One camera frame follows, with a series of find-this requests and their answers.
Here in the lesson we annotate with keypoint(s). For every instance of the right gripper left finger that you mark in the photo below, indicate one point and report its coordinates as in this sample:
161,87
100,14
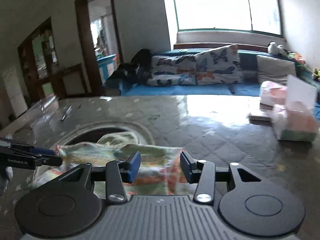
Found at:
119,172

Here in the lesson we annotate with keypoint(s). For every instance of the large butterfly print pillow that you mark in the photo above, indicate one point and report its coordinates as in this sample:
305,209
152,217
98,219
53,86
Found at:
219,66

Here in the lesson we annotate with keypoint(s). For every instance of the colourful patterned children's garment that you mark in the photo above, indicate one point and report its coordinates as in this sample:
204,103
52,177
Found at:
159,172

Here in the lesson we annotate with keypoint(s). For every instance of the white plush toy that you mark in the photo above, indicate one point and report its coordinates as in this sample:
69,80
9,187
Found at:
278,50

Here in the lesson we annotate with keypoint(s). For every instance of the flat grey book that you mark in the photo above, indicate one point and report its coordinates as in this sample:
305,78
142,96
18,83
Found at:
259,117

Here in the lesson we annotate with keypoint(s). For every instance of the folded butterfly print blanket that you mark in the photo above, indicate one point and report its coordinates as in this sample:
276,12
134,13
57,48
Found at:
172,71

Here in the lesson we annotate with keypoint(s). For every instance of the dark wooden cabinet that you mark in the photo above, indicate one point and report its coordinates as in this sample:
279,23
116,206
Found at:
41,71

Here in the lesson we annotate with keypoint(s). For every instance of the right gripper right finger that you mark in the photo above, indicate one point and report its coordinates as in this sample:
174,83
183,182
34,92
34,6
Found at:
202,173

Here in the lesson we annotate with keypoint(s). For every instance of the white refrigerator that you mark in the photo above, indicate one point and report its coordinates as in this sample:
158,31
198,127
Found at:
14,92

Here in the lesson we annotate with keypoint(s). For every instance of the grey plain cushion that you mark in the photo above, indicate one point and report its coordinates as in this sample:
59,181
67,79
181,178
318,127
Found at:
275,70

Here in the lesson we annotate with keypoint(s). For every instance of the black bag on sofa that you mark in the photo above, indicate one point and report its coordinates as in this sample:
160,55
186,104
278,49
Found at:
137,71

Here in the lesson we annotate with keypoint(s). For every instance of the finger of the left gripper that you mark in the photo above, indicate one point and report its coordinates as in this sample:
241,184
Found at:
50,160
42,151

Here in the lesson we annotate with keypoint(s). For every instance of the black pen on table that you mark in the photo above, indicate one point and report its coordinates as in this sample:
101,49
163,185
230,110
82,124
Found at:
67,113

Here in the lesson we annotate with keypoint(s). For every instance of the blue white storage cabinet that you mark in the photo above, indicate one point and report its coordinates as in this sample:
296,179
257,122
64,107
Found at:
106,66

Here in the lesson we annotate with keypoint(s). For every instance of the grey quilted star table cover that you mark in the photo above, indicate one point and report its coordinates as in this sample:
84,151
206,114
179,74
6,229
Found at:
211,127

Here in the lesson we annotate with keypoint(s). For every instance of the clear plastic food box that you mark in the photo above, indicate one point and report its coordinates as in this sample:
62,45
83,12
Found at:
48,103

